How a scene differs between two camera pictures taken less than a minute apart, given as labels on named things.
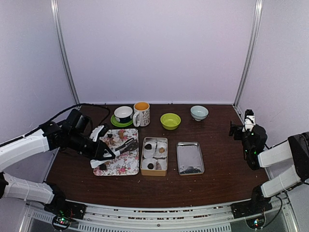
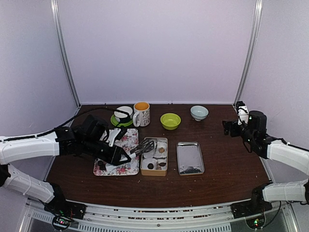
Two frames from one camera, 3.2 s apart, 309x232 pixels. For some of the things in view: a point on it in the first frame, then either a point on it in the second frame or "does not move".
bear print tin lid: (189, 158) does not move
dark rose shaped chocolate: (150, 166) does not move
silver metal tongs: (130, 145) to (146, 146)
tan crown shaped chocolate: (161, 150) does not move
